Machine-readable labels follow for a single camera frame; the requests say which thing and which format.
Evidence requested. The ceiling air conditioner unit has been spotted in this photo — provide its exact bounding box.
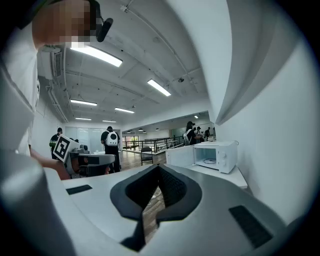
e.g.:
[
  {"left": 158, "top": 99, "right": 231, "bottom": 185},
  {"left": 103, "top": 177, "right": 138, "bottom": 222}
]
[{"left": 37, "top": 46, "right": 63, "bottom": 80}]

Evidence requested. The person's left forearm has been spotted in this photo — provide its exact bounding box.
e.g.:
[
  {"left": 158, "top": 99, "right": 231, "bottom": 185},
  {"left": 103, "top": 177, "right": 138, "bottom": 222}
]
[{"left": 29, "top": 147, "right": 71, "bottom": 181}]

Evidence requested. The black head-worn camera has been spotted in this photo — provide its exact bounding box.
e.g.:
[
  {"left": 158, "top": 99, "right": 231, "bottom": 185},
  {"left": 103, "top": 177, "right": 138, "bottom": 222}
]
[{"left": 96, "top": 17, "right": 115, "bottom": 43}]

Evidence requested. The black folding chair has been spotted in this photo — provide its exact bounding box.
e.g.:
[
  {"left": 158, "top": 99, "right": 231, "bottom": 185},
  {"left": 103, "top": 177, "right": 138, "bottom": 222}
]
[{"left": 140, "top": 146, "right": 154, "bottom": 166}]

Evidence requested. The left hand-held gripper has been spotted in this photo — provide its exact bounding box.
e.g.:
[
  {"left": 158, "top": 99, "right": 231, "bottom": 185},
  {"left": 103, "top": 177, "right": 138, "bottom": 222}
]
[{"left": 51, "top": 134, "right": 117, "bottom": 180}]

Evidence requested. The white microwave oven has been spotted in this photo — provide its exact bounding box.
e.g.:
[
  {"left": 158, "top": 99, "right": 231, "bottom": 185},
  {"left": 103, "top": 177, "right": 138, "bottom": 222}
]
[{"left": 165, "top": 140, "right": 239, "bottom": 175}]

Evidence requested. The black metal railing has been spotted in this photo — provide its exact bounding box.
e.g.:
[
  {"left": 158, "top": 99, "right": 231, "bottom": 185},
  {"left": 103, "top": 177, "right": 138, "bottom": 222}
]
[{"left": 121, "top": 136, "right": 186, "bottom": 154}]

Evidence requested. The person's head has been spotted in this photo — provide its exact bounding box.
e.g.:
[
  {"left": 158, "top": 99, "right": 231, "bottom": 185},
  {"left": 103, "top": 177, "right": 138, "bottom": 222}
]
[{"left": 31, "top": 0, "right": 101, "bottom": 51}]

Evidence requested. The white backpack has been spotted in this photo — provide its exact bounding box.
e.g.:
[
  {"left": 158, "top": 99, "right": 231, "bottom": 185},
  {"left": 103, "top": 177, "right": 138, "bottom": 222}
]
[
  {"left": 104, "top": 130, "right": 119, "bottom": 147},
  {"left": 183, "top": 129, "right": 193, "bottom": 146}
]

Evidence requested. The person's white shirt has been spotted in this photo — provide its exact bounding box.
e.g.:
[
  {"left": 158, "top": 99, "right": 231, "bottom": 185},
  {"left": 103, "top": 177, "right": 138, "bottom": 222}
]
[{"left": 0, "top": 24, "right": 41, "bottom": 156}]

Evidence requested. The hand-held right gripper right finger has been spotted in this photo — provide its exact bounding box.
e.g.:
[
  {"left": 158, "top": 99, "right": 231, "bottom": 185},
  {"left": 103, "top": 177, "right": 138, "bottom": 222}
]
[{"left": 149, "top": 163, "right": 288, "bottom": 256}]

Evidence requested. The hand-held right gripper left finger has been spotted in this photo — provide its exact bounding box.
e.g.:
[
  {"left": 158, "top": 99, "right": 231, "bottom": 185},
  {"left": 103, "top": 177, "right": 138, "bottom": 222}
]
[{"left": 43, "top": 163, "right": 161, "bottom": 256}]

